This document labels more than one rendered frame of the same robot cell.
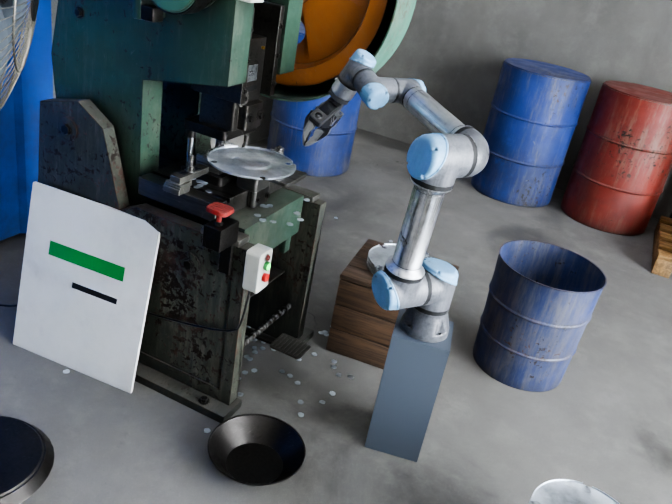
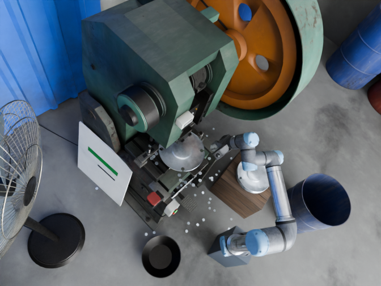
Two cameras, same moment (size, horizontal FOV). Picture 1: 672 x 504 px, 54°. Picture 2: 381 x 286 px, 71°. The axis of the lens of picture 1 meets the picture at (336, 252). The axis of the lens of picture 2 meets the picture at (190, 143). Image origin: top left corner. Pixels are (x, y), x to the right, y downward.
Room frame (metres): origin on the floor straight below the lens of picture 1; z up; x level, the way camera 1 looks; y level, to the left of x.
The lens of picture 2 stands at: (1.28, 0.28, 2.25)
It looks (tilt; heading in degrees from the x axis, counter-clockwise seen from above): 60 degrees down; 1
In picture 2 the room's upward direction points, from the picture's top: 25 degrees clockwise
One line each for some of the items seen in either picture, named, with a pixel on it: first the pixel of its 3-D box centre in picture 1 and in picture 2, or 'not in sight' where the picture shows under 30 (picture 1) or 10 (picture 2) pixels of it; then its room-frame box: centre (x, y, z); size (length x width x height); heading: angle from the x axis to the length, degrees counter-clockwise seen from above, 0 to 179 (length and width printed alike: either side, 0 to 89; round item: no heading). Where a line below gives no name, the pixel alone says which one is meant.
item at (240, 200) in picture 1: (217, 181); (165, 143); (2.10, 0.44, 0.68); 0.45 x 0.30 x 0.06; 159
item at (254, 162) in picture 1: (252, 162); (182, 149); (2.06, 0.33, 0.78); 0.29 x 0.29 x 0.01
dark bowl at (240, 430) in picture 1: (255, 455); (161, 256); (1.54, 0.13, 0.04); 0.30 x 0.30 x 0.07
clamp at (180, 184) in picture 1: (188, 170); (147, 153); (1.95, 0.50, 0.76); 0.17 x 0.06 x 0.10; 159
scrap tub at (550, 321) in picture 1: (533, 315); (308, 206); (2.39, -0.84, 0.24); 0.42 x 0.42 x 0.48
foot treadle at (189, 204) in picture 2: (234, 326); (168, 184); (2.06, 0.32, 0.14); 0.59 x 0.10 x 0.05; 69
